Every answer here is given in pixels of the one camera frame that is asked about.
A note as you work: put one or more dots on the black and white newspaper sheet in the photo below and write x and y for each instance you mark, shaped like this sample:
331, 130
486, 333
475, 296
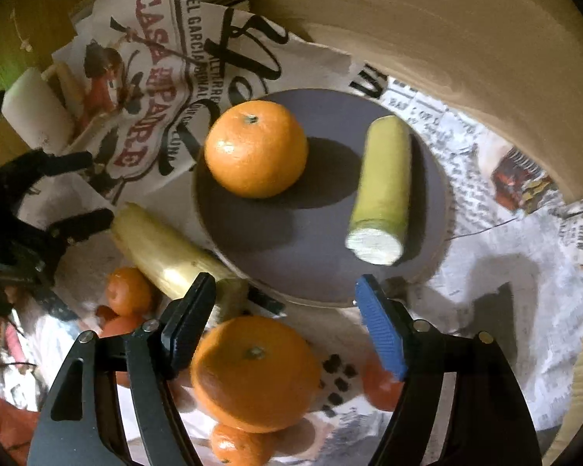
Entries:
490, 194

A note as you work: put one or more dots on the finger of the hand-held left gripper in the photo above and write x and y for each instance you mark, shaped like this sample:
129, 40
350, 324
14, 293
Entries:
53, 164
80, 225

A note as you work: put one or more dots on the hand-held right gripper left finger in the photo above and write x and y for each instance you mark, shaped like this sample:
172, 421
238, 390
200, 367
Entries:
190, 321

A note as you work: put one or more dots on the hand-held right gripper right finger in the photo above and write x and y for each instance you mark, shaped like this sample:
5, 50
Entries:
382, 336

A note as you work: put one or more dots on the short green-yellow banana piece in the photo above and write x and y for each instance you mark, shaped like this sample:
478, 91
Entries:
381, 189

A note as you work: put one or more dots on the white cylinder candle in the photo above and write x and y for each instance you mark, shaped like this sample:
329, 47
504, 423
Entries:
36, 109

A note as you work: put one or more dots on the round grey plate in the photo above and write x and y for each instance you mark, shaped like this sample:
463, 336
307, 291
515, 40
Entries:
301, 252

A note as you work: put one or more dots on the orange with green stem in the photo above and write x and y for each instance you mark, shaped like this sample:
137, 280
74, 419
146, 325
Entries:
255, 148

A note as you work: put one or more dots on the newspaper sheet with red print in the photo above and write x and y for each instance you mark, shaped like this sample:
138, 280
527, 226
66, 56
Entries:
175, 58

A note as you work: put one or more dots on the long yellow banana piece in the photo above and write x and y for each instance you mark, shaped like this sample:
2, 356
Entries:
167, 252

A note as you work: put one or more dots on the large orange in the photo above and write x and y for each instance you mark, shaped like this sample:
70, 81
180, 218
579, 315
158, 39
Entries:
255, 374

